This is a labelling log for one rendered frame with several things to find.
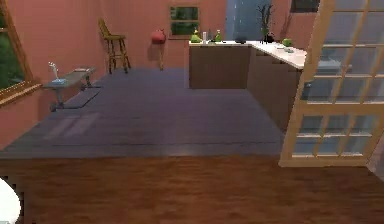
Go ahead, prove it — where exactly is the red round stool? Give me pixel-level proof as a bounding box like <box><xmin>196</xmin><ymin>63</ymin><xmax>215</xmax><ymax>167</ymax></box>
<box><xmin>151</xmin><ymin>28</ymin><xmax>167</xmax><ymax>71</ymax></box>

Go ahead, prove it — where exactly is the dark house plant in pot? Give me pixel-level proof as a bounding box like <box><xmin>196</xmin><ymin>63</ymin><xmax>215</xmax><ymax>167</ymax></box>
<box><xmin>256</xmin><ymin>3</ymin><xmax>276</xmax><ymax>44</ymax></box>

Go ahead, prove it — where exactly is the tall wooden chair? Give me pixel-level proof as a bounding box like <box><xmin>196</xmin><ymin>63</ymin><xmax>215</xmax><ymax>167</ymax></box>
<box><xmin>97</xmin><ymin>17</ymin><xmax>132</xmax><ymax>75</ymax></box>

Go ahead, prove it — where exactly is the white round object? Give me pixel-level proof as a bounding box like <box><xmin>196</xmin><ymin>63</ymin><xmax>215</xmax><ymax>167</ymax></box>
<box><xmin>0</xmin><ymin>177</ymin><xmax>22</xmax><ymax>224</ymax></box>

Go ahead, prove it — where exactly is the brown kitchen counter white top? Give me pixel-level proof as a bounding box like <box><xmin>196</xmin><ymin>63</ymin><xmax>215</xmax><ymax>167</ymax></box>
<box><xmin>188</xmin><ymin>39</ymin><xmax>308</xmax><ymax>133</ymax></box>

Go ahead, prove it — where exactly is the wooden framed wall window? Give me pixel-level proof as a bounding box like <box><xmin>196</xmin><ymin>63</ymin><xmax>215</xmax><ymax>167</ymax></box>
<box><xmin>167</xmin><ymin>4</ymin><xmax>202</xmax><ymax>40</ymax></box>

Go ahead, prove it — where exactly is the dark framed wall picture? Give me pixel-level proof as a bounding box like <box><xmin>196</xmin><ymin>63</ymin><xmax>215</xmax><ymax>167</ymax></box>
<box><xmin>290</xmin><ymin>0</ymin><xmax>321</xmax><ymax>14</ymax></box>

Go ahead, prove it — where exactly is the white statue on blue base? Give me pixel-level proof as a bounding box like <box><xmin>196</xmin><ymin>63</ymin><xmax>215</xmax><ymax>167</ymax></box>
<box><xmin>48</xmin><ymin>61</ymin><xmax>67</xmax><ymax>85</ymax></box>

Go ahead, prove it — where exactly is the grey low bench table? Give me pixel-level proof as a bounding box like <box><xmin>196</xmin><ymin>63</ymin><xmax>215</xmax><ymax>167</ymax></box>
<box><xmin>43</xmin><ymin>67</ymin><xmax>102</xmax><ymax>113</ymax></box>

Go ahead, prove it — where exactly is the large wooden framed window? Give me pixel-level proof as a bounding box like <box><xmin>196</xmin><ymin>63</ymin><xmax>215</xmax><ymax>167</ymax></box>
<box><xmin>0</xmin><ymin>0</ymin><xmax>43</xmax><ymax>107</ymax></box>

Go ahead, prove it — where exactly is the wooden glass-paned room door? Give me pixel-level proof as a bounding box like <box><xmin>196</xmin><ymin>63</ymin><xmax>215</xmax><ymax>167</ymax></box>
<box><xmin>278</xmin><ymin>0</ymin><xmax>384</xmax><ymax>168</ymax></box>

